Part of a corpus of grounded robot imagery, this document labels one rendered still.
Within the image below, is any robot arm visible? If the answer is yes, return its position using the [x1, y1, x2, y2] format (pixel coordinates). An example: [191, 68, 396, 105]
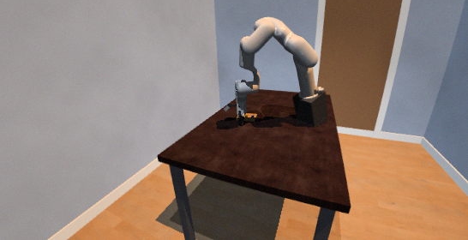
[235, 17, 323, 102]

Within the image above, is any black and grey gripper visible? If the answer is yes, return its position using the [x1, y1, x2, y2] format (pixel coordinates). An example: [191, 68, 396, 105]
[236, 100, 247, 125]

